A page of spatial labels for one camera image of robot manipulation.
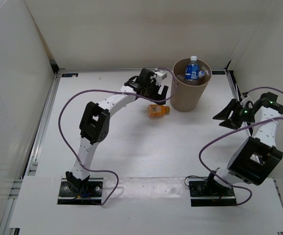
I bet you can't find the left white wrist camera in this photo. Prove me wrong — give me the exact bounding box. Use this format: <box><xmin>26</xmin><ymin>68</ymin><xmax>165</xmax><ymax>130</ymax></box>
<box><xmin>154</xmin><ymin>68</ymin><xmax>167</xmax><ymax>86</ymax></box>

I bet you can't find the right black frame rail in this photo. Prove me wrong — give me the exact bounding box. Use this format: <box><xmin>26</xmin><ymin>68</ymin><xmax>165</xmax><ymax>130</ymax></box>
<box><xmin>226</xmin><ymin>70</ymin><xmax>253</xmax><ymax>136</ymax></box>

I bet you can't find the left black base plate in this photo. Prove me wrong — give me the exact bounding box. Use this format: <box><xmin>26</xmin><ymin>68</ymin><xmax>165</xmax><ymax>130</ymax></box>
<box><xmin>57</xmin><ymin>178</ymin><xmax>104</xmax><ymax>206</ymax></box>

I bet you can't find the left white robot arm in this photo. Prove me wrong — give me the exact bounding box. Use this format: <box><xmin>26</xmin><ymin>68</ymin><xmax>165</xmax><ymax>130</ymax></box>
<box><xmin>65</xmin><ymin>68</ymin><xmax>168</xmax><ymax>196</ymax></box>

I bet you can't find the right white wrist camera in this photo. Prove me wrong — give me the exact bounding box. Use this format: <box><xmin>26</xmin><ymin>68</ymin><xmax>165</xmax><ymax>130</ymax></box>
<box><xmin>240</xmin><ymin>92</ymin><xmax>254</xmax><ymax>108</ymax></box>

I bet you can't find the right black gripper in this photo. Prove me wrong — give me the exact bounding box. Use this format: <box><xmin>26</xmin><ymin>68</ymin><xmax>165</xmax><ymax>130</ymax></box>
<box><xmin>212</xmin><ymin>98</ymin><xmax>255</xmax><ymax>130</ymax></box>

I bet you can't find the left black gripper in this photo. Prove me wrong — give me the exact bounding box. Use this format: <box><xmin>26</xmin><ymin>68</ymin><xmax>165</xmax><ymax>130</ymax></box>
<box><xmin>143</xmin><ymin>80</ymin><xmax>167</xmax><ymax>106</ymax></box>

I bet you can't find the purple cable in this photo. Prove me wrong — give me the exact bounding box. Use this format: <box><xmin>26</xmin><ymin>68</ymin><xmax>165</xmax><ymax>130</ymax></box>
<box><xmin>198</xmin><ymin>86</ymin><xmax>283</xmax><ymax>206</ymax></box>
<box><xmin>58</xmin><ymin>68</ymin><xmax>180</xmax><ymax>206</ymax></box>

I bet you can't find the left aluminium frame rail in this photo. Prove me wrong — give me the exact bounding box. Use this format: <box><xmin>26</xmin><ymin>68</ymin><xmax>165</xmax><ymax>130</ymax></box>
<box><xmin>20</xmin><ymin>72</ymin><xmax>58</xmax><ymax>179</ymax></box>

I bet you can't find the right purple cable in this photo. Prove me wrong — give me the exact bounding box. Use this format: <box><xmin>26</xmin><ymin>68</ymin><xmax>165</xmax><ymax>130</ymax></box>
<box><xmin>198</xmin><ymin>86</ymin><xmax>283</xmax><ymax>206</ymax></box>

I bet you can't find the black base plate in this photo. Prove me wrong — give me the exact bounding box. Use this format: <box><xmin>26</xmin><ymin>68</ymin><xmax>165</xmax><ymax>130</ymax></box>
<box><xmin>188</xmin><ymin>177</ymin><xmax>237</xmax><ymax>207</ymax></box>
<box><xmin>57</xmin><ymin>178</ymin><xmax>104</xmax><ymax>206</ymax></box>

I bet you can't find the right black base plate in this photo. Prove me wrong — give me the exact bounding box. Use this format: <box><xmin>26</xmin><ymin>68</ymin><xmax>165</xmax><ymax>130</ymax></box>
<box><xmin>188</xmin><ymin>177</ymin><xmax>237</xmax><ymax>207</ymax></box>

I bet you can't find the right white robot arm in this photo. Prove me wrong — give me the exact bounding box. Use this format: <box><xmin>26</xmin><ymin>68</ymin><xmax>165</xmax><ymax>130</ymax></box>
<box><xmin>204</xmin><ymin>92</ymin><xmax>283</xmax><ymax>196</ymax></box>

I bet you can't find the blue label plastic bottle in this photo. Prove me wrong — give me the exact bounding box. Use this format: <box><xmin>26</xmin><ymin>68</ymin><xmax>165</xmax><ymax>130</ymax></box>
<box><xmin>185</xmin><ymin>56</ymin><xmax>199</xmax><ymax>85</ymax></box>

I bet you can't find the clear plastic bottle white cap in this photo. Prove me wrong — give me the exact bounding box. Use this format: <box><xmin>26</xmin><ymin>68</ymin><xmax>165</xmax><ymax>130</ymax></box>
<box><xmin>198</xmin><ymin>71</ymin><xmax>205</xmax><ymax>78</ymax></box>

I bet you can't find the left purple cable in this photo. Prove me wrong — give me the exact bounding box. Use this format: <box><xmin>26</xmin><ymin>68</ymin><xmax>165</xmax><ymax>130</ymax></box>
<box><xmin>58</xmin><ymin>68</ymin><xmax>180</xmax><ymax>206</ymax></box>

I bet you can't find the orange plastic bottle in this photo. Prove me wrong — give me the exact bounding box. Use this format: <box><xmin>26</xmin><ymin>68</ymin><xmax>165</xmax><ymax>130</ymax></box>
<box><xmin>148</xmin><ymin>104</ymin><xmax>170</xmax><ymax>118</ymax></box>

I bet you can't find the brown round bin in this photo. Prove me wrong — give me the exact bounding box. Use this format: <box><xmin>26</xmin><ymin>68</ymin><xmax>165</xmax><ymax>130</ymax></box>
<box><xmin>170</xmin><ymin>58</ymin><xmax>212</xmax><ymax>112</ymax></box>

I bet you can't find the clear bottle white label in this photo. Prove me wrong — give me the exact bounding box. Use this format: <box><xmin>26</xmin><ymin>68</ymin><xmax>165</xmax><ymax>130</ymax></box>
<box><xmin>176</xmin><ymin>74</ymin><xmax>186</xmax><ymax>83</ymax></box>

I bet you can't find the blue sticker label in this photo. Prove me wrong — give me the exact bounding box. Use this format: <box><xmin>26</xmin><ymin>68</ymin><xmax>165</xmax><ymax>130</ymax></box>
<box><xmin>61</xmin><ymin>73</ymin><xmax>78</xmax><ymax>78</ymax></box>

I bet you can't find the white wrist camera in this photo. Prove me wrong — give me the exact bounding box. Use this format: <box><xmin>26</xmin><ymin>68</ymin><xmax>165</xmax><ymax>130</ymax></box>
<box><xmin>240</xmin><ymin>92</ymin><xmax>254</xmax><ymax>108</ymax></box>
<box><xmin>154</xmin><ymin>68</ymin><xmax>167</xmax><ymax>86</ymax></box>

